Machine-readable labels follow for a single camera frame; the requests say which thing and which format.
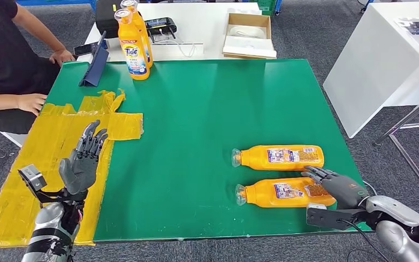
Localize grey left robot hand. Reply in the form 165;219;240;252
58;120;109;196

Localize person's right hand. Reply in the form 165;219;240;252
16;93;47;116

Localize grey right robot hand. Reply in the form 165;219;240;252
301;165;370;211

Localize person's left hand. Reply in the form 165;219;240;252
49;49;76;67

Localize orange detergent bottle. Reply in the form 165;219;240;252
120;0;154;69
231;145;325;172
235;177;337;209
113;8;151;81

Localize black smartphone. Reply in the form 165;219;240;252
73;41;102;57

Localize tablet in blue case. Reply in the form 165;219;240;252
79;31;110;88

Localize white seat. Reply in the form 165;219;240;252
0;132;28;148

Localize person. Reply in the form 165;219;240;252
0;0;76;135

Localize yellow taped plastic sheet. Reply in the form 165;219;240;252
0;89;145;250

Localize black carry case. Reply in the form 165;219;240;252
94;0;123;39

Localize black remote controller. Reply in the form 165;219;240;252
145;17;178;44

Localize clear acrylic stand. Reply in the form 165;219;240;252
151;43;205;58

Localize white desk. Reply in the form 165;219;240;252
322;1;419;139

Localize green table mat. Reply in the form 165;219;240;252
46;58;373;242

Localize white table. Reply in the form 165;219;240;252
76;2;265;63

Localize white foam sheet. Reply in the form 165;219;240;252
223;35;278;58

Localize white round pouch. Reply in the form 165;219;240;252
228;25;267;39

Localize cardboard box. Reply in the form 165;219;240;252
222;13;278;61

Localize green plastic crate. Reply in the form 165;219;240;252
258;0;277;16

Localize grey floor cable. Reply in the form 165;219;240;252
362;180;378;197

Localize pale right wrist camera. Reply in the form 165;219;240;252
306;203;367;231

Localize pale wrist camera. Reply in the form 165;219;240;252
17;163;68;205
306;203;367;231

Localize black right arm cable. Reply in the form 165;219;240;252
338;218;391;262

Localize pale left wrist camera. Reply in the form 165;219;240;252
17;163;68;205

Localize metal desk frame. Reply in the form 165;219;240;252
373;86;419;209

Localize white charging cable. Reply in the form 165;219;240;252
159;31;197;58

